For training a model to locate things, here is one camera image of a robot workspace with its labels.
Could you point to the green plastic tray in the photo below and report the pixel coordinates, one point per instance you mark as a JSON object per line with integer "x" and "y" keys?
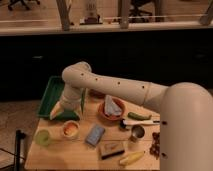
{"x": 51, "y": 95}

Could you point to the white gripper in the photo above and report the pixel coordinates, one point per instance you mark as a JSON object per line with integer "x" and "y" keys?
{"x": 70, "y": 99}

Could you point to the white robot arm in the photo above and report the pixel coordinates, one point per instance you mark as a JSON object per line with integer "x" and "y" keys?
{"x": 185, "y": 109}

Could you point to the green cucumber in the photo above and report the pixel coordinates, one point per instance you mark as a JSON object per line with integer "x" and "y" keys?
{"x": 136, "y": 116}

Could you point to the orange bowl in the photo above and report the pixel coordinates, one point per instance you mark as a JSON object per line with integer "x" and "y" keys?
{"x": 112, "y": 118}

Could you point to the metal cup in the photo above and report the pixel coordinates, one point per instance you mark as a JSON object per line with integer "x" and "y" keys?
{"x": 137, "y": 132}

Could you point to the bunch of dark grapes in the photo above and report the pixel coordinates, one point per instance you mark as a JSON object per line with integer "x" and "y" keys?
{"x": 155, "y": 147}

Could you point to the green plastic cup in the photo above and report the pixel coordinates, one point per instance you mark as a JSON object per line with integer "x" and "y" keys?
{"x": 42, "y": 138}

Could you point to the black stand left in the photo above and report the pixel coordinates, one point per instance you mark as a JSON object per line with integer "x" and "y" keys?
{"x": 19, "y": 136}

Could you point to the yellow corn cob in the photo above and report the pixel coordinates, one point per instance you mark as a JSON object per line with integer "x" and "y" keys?
{"x": 131, "y": 158}

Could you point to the white cloth in bowl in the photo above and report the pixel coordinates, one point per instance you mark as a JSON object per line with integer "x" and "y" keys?
{"x": 111, "y": 108}

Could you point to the blue sponge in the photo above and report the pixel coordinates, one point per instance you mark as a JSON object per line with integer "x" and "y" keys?
{"x": 95, "y": 135}

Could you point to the orange apple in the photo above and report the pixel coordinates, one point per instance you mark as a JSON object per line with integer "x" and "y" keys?
{"x": 70, "y": 129}

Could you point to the white paper cup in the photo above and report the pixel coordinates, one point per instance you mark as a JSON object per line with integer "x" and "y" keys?
{"x": 72, "y": 137}

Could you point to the white handled brush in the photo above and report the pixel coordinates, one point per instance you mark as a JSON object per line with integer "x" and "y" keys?
{"x": 126, "y": 124}

